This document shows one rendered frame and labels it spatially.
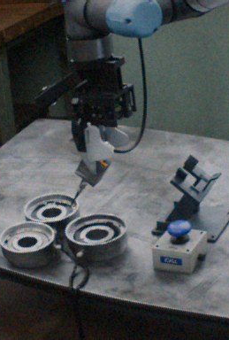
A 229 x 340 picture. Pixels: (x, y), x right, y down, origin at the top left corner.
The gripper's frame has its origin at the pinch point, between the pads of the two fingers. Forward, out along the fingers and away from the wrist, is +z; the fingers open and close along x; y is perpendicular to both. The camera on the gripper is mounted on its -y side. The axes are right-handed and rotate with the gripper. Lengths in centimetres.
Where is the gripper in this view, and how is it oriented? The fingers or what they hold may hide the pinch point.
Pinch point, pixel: (95, 162)
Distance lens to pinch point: 132.1
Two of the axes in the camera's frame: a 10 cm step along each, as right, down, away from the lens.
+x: 4.7, -4.5, 7.6
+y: 8.8, 1.2, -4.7
